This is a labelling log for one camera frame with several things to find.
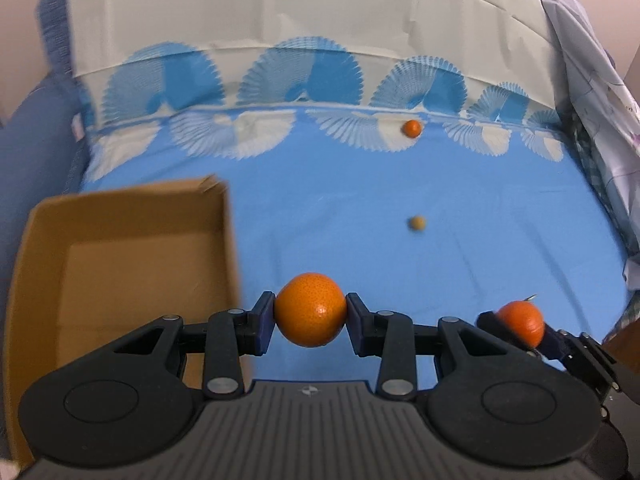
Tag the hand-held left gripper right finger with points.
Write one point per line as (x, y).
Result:
(356, 325)

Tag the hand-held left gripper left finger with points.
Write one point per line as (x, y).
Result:
(263, 320)

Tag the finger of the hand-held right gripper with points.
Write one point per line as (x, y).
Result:
(487, 322)
(552, 342)

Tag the reddish orange tangerine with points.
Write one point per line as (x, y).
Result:
(522, 325)

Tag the large dimpled orange tangerine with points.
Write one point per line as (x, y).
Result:
(310, 310)

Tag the brown cardboard box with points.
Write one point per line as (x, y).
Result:
(125, 225)

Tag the small tan round fruit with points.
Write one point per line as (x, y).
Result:
(417, 223)

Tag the blue white fan-print bed sheet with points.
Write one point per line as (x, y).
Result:
(325, 185)

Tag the blue checkered cloth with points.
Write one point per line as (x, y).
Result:
(600, 170)

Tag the small dark orange tangerine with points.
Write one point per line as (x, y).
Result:
(412, 128)

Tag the dark blue pillow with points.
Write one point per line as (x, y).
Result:
(35, 160)

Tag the white floral quilt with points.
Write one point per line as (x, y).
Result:
(590, 60)

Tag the brown wooden bed frame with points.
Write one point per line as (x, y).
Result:
(625, 332)

